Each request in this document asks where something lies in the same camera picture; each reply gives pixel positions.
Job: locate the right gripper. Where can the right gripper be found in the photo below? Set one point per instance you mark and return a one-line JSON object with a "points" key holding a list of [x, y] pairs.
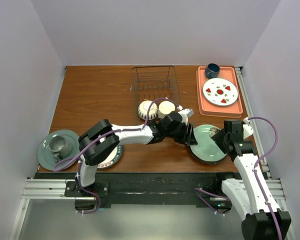
{"points": [[217, 137]]}

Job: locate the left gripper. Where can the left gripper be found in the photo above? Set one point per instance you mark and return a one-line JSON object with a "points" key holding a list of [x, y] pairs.
{"points": [[190, 139]]}

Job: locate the mint green flower plate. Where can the mint green flower plate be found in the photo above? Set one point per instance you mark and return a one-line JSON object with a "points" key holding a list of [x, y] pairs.
{"points": [[202, 135]]}

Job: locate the cream ceramic mug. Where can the cream ceramic mug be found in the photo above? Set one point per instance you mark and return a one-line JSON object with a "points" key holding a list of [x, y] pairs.
{"points": [[165, 108]]}

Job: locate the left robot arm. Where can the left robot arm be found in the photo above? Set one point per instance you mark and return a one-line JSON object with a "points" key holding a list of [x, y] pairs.
{"points": [[98, 142]]}

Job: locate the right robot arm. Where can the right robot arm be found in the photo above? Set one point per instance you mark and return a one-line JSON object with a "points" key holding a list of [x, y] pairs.
{"points": [[261, 216]]}

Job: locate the dark blue plate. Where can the dark blue plate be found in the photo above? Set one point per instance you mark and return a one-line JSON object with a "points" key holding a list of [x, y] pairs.
{"points": [[207, 156]]}

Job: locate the salmon pink tray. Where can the salmon pink tray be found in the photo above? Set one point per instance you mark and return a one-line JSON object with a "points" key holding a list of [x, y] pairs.
{"points": [[208, 109]]}

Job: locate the watermelon pattern plate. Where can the watermelon pattern plate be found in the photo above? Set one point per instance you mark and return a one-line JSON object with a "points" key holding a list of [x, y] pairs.
{"points": [[220, 92]]}

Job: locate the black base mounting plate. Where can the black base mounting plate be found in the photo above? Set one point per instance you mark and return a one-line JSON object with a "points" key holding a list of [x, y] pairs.
{"points": [[161, 188]]}

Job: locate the dark blue mug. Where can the dark blue mug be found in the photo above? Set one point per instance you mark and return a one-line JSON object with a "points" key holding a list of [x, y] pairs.
{"points": [[212, 71]]}

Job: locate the white plate green lettered rim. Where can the white plate green lettered rim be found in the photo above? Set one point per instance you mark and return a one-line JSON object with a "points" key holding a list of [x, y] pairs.
{"points": [[112, 159]]}

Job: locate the grey ceramic cup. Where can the grey ceramic cup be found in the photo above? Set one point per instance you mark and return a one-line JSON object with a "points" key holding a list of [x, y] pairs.
{"points": [[60, 148]]}

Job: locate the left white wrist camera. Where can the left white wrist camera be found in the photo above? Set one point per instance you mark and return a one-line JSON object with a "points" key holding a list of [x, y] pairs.
{"points": [[185, 113]]}

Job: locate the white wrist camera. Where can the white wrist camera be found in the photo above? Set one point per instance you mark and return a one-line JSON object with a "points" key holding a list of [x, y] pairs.
{"points": [[247, 128], [185, 113]]}

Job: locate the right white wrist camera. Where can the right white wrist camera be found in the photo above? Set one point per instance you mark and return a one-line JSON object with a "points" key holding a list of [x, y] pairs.
{"points": [[247, 128]]}

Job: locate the black wire dish rack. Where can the black wire dish rack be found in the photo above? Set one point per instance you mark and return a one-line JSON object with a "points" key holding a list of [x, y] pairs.
{"points": [[154, 83]]}

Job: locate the aluminium frame rail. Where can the aluminium frame rail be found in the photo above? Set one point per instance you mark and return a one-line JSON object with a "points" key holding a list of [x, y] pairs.
{"points": [[40, 189]]}

